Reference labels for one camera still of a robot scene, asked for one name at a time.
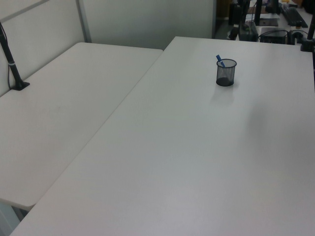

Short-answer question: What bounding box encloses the black mesh pen cup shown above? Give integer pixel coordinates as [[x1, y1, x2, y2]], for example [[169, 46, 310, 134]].
[[216, 58, 238, 88]]

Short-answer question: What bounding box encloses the black green device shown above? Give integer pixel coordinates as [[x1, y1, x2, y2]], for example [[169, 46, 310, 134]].
[[237, 20, 259, 41]]

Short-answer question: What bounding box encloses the black computer tower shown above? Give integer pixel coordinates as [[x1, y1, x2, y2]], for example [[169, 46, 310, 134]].
[[228, 2, 244, 27]]

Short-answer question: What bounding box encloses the black electronics box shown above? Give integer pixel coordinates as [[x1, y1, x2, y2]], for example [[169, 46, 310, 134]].
[[259, 27, 289, 45]]

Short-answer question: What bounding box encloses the black monitor stand pole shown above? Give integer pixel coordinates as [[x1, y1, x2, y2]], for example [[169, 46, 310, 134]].
[[253, 0, 263, 26]]

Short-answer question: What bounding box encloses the black clamp stand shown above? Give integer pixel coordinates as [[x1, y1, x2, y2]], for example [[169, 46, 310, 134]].
[[299, 0, 315, 53]]

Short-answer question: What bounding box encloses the black computer keyboard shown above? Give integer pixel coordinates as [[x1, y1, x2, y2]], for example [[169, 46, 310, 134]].
[[280, 5, 309, 29]]

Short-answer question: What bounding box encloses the black camera stand pole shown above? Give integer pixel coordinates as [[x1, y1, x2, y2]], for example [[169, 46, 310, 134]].
[[0, 21, 31, 92]]

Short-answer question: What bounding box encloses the thin black cable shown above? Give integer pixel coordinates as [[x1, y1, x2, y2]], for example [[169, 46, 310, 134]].
[[0, 23, 13, 89]]

